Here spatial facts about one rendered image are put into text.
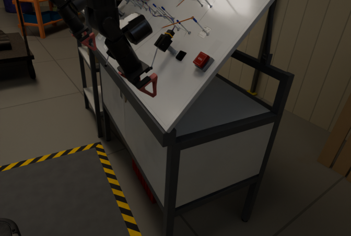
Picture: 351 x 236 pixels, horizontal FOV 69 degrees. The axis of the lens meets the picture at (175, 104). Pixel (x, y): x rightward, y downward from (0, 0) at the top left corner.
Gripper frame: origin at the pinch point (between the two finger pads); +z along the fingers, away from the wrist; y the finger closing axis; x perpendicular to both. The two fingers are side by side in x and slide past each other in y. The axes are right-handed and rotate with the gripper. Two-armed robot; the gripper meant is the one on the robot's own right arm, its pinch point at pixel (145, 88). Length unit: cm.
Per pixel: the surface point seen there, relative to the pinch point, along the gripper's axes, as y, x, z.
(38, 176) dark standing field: 98, 79, 75
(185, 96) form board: -0.6, -10.7, 14.0
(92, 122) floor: 145, 31, 103
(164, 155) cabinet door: 3.0, 7.9, 35.6
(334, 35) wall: 40, -184, 121
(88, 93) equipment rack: 160, 15, 84
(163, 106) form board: 6.9, -3.6, 17.4
